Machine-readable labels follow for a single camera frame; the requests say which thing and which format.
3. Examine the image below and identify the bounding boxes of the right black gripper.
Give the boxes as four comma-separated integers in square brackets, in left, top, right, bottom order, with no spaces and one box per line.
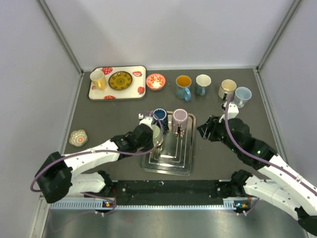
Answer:
[197,115,240,154]

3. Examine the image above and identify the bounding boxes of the light green mug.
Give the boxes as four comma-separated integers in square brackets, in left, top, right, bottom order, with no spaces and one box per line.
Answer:
[152,125,163,147]

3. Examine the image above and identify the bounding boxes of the purple mug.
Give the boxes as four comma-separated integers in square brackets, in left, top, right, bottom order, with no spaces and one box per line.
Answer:
[171,109,188,137]

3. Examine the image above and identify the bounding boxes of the dark blue mug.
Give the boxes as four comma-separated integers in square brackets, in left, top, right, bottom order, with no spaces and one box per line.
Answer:
[153,108,169,134]

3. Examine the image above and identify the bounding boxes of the teal mug white inside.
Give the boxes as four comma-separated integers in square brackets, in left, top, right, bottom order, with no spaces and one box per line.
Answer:
[195,74,211,97]

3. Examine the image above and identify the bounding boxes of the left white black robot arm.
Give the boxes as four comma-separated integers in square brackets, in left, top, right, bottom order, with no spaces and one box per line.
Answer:
[30,120,157,203]

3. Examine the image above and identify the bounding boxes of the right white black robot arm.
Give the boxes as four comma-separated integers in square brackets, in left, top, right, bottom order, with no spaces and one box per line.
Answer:
[197,116,317,235]

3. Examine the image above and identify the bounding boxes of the cream beige mug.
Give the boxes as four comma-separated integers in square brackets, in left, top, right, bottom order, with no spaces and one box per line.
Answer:
[218,79,237,100]

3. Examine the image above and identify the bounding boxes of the light blue mug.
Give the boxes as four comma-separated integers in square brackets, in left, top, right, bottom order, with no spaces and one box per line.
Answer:
[233,87,252,108]

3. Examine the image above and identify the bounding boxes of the blue mug orange inside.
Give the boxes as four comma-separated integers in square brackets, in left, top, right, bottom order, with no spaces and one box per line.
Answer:
[176,75,192,102]

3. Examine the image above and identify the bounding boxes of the yellow white mug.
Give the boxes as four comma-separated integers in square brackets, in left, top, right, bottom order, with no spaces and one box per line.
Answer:
[90,69,106,90]

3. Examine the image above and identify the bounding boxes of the silver metal tray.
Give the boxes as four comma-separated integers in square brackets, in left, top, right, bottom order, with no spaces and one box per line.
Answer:
[141,111,196,176]

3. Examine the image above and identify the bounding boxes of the white strawberry rectangular plate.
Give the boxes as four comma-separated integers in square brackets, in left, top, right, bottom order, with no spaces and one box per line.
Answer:
[88,65,146,101]

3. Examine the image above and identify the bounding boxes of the red patterned small bowl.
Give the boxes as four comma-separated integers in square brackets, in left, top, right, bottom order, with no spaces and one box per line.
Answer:
[146,73,166,91]

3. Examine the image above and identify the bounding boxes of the yellow green patterned saucer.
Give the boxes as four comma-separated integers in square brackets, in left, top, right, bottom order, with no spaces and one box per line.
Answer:
[108,71,133,90]

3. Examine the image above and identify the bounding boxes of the small floral dish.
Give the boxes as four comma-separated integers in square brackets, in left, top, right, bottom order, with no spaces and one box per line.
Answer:
[68,129,88,147]

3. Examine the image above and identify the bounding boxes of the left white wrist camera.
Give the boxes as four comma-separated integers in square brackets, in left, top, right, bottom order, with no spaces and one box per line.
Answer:
[138,114,154,129]

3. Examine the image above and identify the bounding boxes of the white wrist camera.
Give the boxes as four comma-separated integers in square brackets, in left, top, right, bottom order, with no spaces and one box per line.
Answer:
[219,102,239,122]
[138,114,154,129]

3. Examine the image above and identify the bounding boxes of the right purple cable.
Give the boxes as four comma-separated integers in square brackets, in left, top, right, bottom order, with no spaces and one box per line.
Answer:
[224,94,317,196]

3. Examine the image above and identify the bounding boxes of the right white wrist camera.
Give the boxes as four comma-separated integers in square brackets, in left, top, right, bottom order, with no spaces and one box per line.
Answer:
[219,102,239,122]

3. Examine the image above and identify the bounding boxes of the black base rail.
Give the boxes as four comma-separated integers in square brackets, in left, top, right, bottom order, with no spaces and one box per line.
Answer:
[114,180,237,205]

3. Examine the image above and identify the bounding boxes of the grey slotted cable duct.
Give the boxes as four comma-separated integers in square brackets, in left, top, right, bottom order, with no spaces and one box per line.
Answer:
[50,199,247,210]

